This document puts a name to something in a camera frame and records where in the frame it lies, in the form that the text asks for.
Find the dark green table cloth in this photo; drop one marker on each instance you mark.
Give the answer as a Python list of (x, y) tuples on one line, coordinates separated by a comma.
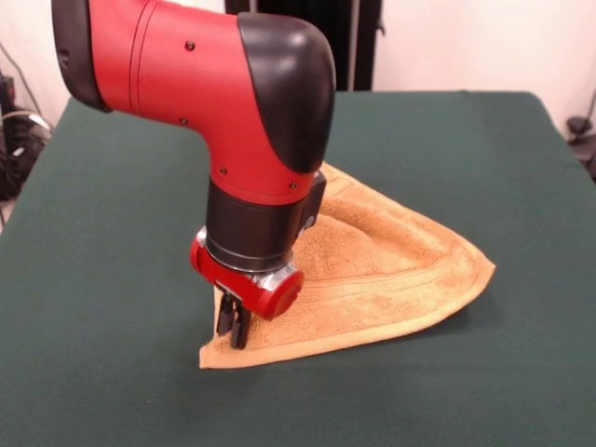
[(116, 372)]

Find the black power strip red switch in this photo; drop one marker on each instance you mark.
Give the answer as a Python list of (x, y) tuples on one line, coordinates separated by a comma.
[(7, 88)]

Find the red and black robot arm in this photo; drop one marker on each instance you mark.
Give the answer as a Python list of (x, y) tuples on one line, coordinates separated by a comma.
[(209, 93)]

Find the small black power adapter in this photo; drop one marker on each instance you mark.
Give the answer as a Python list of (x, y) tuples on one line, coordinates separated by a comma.
[(577, 125)]

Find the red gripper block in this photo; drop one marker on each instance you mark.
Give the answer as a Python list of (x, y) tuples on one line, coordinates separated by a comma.
[(270, 298)]

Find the orange terry towel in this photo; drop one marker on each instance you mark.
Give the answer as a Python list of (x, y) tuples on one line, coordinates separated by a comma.
[(386, 279)]

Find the black robot pedestal stand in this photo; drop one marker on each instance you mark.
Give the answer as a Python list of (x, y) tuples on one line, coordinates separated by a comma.
[(363, 46)]

